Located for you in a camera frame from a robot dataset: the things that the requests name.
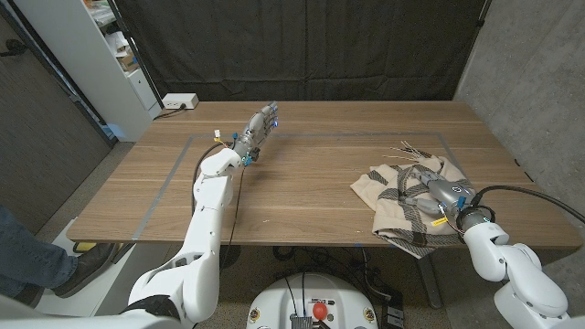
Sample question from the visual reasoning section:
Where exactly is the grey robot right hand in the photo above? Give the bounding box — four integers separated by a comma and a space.
398, 169, 479, 219

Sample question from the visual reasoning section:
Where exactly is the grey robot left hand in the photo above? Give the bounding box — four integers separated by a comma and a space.
231, 101, 280, 165

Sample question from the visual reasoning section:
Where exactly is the beige plaid scarf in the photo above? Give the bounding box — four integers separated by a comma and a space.
349, 140, 476, 260

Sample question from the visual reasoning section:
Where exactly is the white power outlet box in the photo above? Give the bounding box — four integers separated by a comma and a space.
162, 92, 200, 111

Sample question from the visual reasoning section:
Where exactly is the grey table leg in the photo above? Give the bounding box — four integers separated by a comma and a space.
415, 253, 442, 310

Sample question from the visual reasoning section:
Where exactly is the black backdrop curtain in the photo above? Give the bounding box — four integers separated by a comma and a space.
113, 0, 493, 102

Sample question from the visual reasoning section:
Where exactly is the round black floor fan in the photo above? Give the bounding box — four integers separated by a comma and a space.
220, 245, 242, 270

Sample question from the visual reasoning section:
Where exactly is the black floor power strip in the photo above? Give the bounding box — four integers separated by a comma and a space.
381, 292, 406, 329

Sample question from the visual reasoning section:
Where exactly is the black backdrop stand pole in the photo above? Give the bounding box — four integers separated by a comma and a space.
107, 0, 165, 109
474, 0, 494, 28

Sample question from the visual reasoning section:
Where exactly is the small cardboard box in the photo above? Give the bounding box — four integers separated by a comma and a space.
116, 52, 141, 72

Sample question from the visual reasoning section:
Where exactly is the white robot torso base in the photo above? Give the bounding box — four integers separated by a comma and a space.
246, 272, 379, 329

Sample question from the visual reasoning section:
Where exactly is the white shelf cabinet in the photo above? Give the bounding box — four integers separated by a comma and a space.
13, 0, 164, 143

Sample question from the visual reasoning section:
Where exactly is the dark leather shoe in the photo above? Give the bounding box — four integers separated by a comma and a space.
49, 241, 118, 299
4, 282, 46, 316

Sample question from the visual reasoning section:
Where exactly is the person's leg in jeans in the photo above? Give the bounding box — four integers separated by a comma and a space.
0, 200, 78, 305

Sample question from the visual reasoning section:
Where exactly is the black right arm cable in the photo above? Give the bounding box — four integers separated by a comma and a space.
470, 184, 585, 225

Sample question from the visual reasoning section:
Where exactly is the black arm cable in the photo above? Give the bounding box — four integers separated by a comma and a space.
191, 142, 229, 216
470, 184, 585, 225

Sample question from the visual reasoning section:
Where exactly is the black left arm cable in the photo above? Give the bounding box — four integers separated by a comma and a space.
191, 142, 229, 216

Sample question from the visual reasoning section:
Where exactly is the black door handle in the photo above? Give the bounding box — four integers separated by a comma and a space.
0, 38, 27, 58

